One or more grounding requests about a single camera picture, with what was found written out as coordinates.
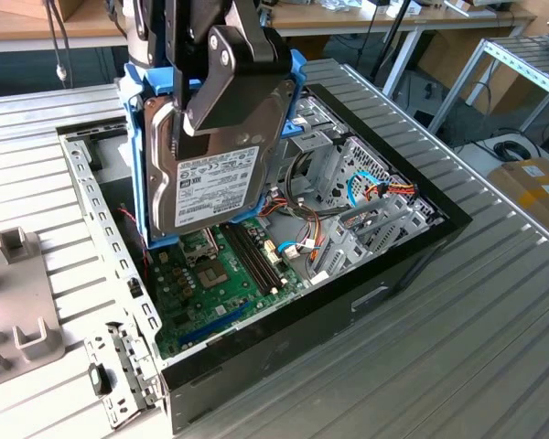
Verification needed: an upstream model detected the red black twisted wire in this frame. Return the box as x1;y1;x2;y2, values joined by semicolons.
116;206;151;281

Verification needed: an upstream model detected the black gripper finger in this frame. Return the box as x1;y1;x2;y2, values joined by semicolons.
171;0;294;161
135;0;168;65

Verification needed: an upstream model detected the hard disk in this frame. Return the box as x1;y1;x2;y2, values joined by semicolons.
121;48;310;252

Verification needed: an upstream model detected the metal slat rack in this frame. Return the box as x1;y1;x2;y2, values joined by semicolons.
427;34;549;136

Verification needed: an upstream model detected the black tripod pole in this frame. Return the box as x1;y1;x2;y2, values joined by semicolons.
369;0;415;80

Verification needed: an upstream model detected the red yellow power wire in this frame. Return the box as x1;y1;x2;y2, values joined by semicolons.
364;180;421;201

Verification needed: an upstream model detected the metal card retainer bracket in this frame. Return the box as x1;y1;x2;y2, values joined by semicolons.
81;319;167;430

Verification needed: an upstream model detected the metal disk bay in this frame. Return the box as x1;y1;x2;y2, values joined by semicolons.
308;196;443;287

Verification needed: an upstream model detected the blue expansion slot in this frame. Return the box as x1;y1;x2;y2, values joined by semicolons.
177;299;252;349

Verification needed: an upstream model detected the black retainer latch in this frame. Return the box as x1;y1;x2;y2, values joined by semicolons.
86;362;114;397

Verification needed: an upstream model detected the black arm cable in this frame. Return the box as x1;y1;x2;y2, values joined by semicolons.
44;0;73;91
102;0;129;40

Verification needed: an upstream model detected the white board connector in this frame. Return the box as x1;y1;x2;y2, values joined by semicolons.
263;239;284;267

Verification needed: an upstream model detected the green motherboard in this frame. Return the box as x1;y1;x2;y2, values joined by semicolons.
148;219;307;362

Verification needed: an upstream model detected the small brown cardboard box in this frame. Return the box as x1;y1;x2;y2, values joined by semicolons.
49;0;112;23

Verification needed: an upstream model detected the CPU socket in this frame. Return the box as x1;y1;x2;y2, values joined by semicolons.
195;259;233;291

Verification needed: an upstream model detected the blue wire white plug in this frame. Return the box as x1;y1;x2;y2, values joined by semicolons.
276;241;304;261

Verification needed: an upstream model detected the large brown cardboard box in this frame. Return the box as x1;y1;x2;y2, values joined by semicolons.
415;27;530;115

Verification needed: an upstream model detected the black cable coil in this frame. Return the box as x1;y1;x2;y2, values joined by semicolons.
492;139;542;165

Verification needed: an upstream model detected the black wire bundle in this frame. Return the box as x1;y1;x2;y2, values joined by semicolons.
281;149;324;225

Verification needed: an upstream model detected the black grey PC case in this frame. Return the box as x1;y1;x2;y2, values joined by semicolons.
56;83;473;435

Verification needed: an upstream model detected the grey parts rack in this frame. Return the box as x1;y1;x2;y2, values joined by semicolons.
0;226;67;393

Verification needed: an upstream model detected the perforated metal drive cage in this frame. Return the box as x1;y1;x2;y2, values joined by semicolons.
315;135;397;209

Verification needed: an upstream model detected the cardboard box with labels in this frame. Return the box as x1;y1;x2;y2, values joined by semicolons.
486;157;549;246

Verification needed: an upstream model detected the black RAM slot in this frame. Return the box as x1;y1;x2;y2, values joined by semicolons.
232;220;280;291
226;222;274;294
221;223;267;296
238;219;286;288

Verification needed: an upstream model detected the wooden desk white frame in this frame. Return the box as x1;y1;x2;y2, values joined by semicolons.
0;0;539;100

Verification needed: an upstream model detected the metal socket cover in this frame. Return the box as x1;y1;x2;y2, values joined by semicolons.
179;227;220;269

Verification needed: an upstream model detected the blue data wire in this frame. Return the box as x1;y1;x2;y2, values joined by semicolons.
346;169;377;216

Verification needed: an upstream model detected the multicoloured wire bundle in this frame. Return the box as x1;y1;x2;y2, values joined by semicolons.
255;189;325;275

